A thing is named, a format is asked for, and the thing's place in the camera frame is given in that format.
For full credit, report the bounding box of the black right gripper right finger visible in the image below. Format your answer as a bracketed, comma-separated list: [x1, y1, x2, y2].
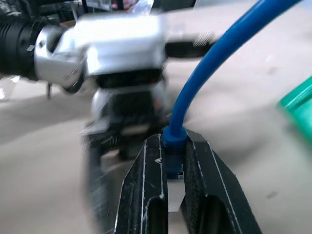
[179, 135, 263, 234]

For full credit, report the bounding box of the blue cable with plug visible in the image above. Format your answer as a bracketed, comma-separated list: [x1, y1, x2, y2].
[162, 0, 303, 181]

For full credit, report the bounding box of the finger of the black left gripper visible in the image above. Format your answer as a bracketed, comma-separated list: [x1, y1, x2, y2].
[82, 131, 123, 234]

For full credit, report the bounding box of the green plastic bin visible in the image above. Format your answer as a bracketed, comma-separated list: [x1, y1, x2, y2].
[276, 76, 312, 142]

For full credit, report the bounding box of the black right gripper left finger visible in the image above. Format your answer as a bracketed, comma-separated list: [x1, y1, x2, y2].
[114, 134, 169, 234]

